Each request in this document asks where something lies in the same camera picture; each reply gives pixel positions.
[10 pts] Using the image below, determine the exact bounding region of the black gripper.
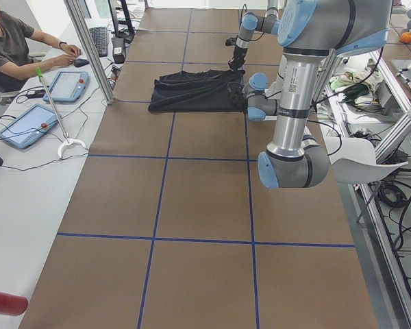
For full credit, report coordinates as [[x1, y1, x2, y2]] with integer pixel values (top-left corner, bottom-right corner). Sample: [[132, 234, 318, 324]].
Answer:
[[228, 47, 247, 69]]

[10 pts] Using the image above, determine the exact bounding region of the black printed t-shirt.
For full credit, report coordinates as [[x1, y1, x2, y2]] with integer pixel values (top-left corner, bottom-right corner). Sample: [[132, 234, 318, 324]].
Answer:
[[148, 70, 247, 113]]

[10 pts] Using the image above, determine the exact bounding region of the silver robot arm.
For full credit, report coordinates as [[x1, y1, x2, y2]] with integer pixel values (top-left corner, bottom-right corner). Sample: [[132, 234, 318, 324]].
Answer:
[[245, 1, 392, 188], [225, 0, 284, 71]]

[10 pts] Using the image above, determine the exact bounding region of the person's right hand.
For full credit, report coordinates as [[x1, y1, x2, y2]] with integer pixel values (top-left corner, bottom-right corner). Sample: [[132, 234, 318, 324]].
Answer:
[[61, 43, 82, 58]]

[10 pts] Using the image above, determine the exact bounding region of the person's left hand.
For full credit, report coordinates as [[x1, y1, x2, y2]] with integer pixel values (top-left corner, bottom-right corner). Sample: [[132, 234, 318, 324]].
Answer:
[[55, 54, 76, 67]]

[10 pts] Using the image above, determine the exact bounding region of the black box with label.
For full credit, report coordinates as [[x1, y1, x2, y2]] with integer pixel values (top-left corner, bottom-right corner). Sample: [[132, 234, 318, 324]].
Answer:
[[111, 37, 126, 64]]

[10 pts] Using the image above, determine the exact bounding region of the black computer keyboard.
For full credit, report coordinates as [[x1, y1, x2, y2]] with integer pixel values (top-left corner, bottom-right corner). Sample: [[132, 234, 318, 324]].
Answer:
[[88, 27, 108, 57]]

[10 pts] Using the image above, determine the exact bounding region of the white curved plastic sheet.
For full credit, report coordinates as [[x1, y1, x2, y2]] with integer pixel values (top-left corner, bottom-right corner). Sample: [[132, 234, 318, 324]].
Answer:
[[324, 136, 408, 184]]

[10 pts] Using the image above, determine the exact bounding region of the black computer mouse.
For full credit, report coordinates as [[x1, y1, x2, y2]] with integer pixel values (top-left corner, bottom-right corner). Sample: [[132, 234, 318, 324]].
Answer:
[[73, 58, 89, 68]]

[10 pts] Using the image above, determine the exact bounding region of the upper blue teach pendant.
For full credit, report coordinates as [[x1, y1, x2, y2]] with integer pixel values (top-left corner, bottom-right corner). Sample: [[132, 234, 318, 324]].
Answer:
[[48, 71, 89, 103]]

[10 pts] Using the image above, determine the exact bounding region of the blue teach pendant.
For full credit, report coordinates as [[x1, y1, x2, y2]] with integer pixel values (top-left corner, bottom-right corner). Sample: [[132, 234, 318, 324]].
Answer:
[[48, 71, 89, 103], [0, 104, 58, 149]]

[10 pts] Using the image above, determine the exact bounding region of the lower blue teach pendant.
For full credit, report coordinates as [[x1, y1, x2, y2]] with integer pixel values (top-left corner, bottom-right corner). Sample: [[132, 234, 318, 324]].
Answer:
[[0, 104, 58, 149]]

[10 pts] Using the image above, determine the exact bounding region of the seated person grey shirt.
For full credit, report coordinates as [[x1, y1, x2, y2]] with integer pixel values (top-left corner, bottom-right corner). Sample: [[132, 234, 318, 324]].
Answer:
[[0, 10, 68, 93]]

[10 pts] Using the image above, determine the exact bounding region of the red cylinder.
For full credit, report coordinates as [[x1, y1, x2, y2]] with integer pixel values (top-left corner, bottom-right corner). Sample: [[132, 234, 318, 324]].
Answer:
[[0, 292, 28, 316]]

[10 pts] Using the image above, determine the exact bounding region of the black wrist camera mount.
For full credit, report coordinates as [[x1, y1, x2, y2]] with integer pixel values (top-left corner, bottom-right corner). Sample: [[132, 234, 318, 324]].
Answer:
[[227, 82, 245, 110], [225, 37, 237, 47]]

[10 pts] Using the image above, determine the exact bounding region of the silver aluminium frame post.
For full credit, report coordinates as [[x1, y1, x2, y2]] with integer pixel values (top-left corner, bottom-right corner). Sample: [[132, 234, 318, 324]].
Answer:
[[63, 0, 114, 105]]

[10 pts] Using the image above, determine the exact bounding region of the white grabber tool green handle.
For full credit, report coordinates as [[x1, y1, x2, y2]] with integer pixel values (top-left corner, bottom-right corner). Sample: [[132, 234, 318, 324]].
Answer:
[[36, 67, 88, 160]]

